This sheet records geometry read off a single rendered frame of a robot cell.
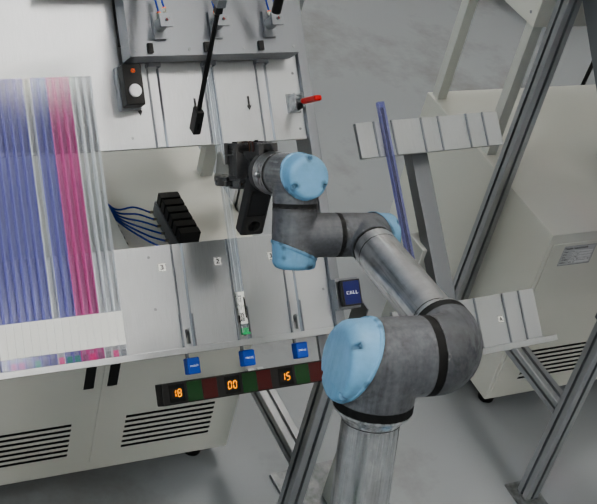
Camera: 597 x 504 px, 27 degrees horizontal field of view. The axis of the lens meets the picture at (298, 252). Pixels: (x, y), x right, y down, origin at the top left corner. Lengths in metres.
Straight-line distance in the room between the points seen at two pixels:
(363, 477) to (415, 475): 1.42
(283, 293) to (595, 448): 1.38
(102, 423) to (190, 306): 0.61
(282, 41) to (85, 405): 0.92
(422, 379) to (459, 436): 1.63
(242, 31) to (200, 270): 0.45
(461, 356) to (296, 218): 0.43
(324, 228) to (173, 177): 0.88
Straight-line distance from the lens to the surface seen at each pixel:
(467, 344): 1.78
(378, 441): 1.78
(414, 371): 1.73
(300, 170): 2.02
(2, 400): 2.70
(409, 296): 1.91
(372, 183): 4.20
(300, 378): 2.39
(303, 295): 2.40
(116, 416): 2.84
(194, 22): 2.35
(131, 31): 2.30
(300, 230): 2.05
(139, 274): 2.28
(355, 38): 5.07
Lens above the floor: 2.25
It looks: 36 degrees down
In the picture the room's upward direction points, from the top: 15 degrees clockwise
